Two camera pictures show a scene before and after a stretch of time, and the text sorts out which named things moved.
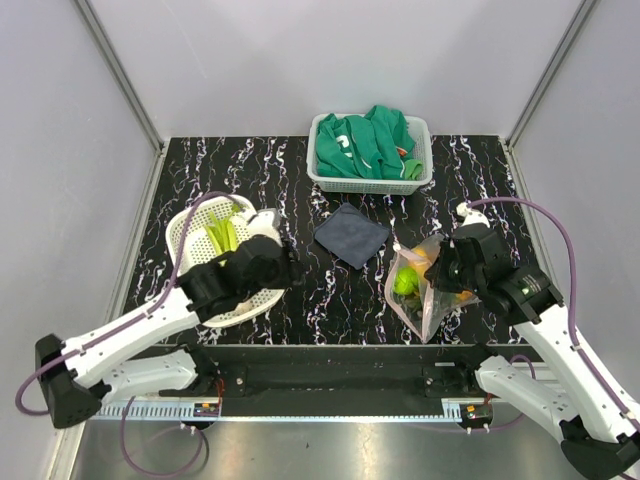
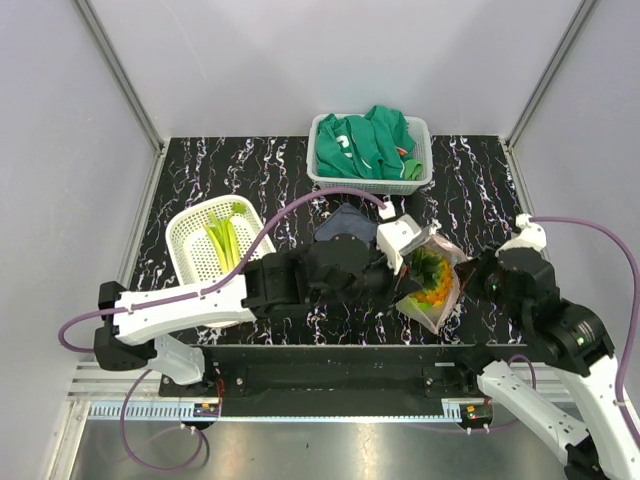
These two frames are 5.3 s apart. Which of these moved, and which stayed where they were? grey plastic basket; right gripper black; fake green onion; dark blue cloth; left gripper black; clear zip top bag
Moved: right gripper black; left gripper black
Stayed: dark blue cloth; grey plastic basket; fake green onion; clear zip top bag
